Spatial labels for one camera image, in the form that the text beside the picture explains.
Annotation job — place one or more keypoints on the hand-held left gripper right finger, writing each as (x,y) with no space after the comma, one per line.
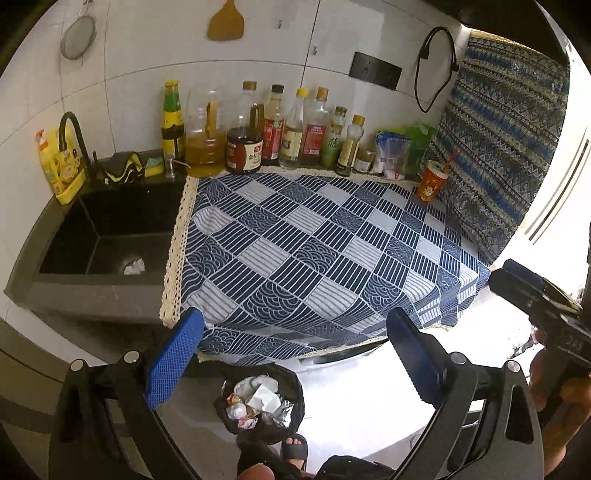
(418,357)

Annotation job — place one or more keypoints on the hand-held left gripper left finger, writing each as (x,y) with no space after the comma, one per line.
(175,355)

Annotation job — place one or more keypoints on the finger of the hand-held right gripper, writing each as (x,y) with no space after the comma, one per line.
(526,272)
(512,286)

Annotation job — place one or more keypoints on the white tissue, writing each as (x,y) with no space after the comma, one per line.
(264,398)

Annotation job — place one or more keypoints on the black bagged trash bin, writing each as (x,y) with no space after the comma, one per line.
(295,392)

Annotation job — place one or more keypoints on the person's right hand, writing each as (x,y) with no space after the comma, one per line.
(535,378)

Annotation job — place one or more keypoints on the white appliance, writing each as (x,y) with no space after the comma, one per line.
(554,184)

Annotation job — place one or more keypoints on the small crumpled white scrap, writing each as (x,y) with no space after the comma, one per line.
(134,266)

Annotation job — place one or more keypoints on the person's black clothing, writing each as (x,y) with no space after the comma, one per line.
(351,468)

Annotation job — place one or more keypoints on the orange cup with straw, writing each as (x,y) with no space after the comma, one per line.
(429,184)

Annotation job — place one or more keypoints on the blue patterned woven cloth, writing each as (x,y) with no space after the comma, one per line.
(498,138)

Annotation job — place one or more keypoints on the person's bare knee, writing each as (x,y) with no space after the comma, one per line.
(256,473)

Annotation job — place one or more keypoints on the grey sink cabinet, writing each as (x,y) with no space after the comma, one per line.
(27,369)

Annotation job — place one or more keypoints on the black kitchen sink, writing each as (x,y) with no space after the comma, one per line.
(115,217)

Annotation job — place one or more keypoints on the person's foot in black sandal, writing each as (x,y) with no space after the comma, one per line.
(295,450)

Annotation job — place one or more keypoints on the blue white checkered tablecloth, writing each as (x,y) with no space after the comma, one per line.
(300,258)

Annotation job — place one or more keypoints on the small white pink packet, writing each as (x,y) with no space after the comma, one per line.
(395,174)

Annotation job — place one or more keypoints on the yellow green sponge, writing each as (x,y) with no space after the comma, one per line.
(154,166)

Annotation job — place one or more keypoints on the small glass jar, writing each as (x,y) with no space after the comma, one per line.
(364,161)

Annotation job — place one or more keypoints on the black yellow cloth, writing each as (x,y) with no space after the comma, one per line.
(122,168)

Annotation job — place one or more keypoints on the large clear oil jug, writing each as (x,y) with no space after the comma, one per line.
(205,152)

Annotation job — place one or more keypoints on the soy sauce jug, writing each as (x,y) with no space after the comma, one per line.
(244,154)

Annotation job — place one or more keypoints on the olive yellow-capped bottle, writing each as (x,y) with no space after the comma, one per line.
(348,147)

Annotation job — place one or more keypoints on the yellow dish soap bottle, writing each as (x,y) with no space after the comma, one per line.
(64,161)

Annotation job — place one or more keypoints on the green label bottle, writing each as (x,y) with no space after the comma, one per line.
(332,145)

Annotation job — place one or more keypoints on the green glass bottle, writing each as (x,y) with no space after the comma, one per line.
(172,120)

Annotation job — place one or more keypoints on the clear yellow-capped bottle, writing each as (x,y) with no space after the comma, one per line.
(292,143)

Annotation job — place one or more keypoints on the dark-capped red label bottle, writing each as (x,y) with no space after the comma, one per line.
(273,134)

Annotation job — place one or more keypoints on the black faucet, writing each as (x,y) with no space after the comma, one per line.
(69,117)

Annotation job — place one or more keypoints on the metal mesh strainer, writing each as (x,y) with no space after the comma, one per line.
(78,37)

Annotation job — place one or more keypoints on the wooden spatula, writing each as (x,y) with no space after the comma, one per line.
(226,25)

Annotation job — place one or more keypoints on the black wall socket panel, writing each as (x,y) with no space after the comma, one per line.
(376,70)

